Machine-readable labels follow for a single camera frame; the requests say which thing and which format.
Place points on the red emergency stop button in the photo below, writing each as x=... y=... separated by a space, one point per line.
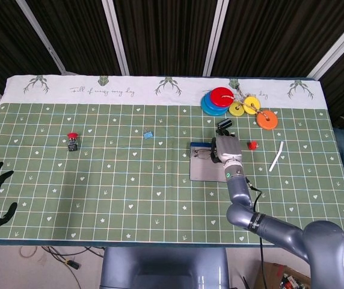
x=72 y=141

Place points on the grey blue robot torso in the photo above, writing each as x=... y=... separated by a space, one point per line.
x=160 y=265

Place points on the white aluminium frame post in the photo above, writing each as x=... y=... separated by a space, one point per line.
x=337 y=45
x=116 y=36
x=215 y=36
x=42 y=36

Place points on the cardboard box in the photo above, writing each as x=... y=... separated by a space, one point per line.
x=268 y=271

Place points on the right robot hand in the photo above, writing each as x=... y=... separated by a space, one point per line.
x=229 y=149

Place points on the white plastic strip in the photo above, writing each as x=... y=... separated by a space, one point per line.
x=275 y=159

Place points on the thin wire eyeglasses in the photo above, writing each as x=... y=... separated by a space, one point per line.
x=202 y=154

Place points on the blue binder clip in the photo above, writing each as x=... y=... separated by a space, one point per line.
x=148 y=135

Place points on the small red cone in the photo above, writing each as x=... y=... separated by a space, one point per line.
x=252 y=146

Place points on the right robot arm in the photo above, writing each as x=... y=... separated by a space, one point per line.
x=241 y=195

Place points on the black floor connector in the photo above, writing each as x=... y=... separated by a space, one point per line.
x=72 y=264

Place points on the blue glasses case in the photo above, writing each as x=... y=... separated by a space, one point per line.
x=202 y=171

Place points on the green grid tablecloth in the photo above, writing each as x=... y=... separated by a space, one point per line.
x=130 y=180

